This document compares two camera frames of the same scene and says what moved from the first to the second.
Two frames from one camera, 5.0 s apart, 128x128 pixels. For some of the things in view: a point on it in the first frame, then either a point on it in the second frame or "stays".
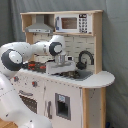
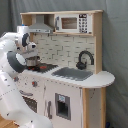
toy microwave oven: [76, 23] stays
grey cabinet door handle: [48, 109] stays
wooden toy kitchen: [67, 101] stays
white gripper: [60, 64] to [30, 50]
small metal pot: [71, 74] to [32, 61]
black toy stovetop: [35, 66] stays
